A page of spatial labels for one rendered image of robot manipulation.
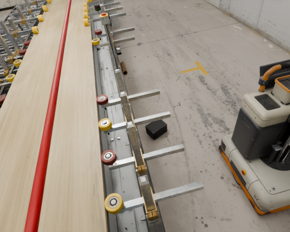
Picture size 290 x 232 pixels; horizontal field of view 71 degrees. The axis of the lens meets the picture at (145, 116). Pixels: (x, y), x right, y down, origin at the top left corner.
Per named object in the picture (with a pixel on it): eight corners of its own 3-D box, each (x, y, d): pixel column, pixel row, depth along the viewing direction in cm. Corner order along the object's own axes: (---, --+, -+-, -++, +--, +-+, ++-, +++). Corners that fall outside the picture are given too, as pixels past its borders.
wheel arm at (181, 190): (200, 183, 100) (200, 179, 97) (203, 190, 97) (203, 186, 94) (113, 208, 97) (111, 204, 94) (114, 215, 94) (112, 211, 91)
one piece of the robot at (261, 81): (253, 99, 147) (252, 67, 139) (298, 87, 149) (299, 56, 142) (263, 102, 136) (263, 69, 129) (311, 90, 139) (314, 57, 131)
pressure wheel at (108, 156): (109, 176, 110) (104, 164, 102) (103, 165, 115) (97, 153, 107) (122, 167, 113) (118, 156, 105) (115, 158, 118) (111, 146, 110)
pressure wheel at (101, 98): (106, 114, 145) (101, 102, 137) (98, 110, 149) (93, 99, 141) (113, 107, 150) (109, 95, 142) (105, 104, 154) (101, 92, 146)
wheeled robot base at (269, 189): (216, 149, 202) (219, 133, 185) (275, 134, 206) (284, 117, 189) (257, 219, 154) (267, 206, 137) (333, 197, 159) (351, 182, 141)
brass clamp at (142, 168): (142, 153, 120) (142, 147, 116) (148, 172, 110) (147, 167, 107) (132, 155, 120) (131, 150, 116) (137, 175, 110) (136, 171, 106)
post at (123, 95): (138, 144, 142) (125, 90, 108) (139, 148, 140) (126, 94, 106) (133, 145, 142) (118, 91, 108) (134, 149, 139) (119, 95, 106)
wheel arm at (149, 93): (159, 92, 152) (158, 88, 149) (160, 95, 150) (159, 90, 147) (101, 106, 149) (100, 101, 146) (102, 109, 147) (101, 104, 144)
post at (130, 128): (146, 174, 123) (132, 119, 89) (147, 179, 120) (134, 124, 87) (140, 175, 123) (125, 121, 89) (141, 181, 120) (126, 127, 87)
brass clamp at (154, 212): (153, 190, 101) (152, 185, 97) (160, 218, 91) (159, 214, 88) (141, 194, 100) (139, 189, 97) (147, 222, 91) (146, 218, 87)
